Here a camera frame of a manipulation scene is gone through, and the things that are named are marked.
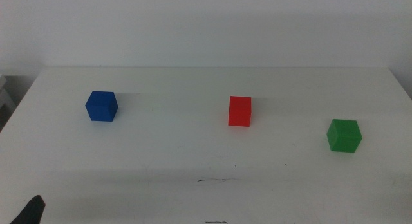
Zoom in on blue cube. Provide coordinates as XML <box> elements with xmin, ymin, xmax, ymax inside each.
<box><xmin>84</xmin><ymin>91</ymin><xmax>119</xmax><ymax>122</ymax></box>

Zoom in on red cube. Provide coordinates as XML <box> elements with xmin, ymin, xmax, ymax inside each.
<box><xmin>228</xmin><ymin>95</ymin><xmax>252</xmax><ymax>127</ymax></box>

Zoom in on green cube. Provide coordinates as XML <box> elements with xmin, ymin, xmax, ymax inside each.
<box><xmin>326</xmin><ymin>118</ymin><xmax>363</xmax><ymax>153</ymax></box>

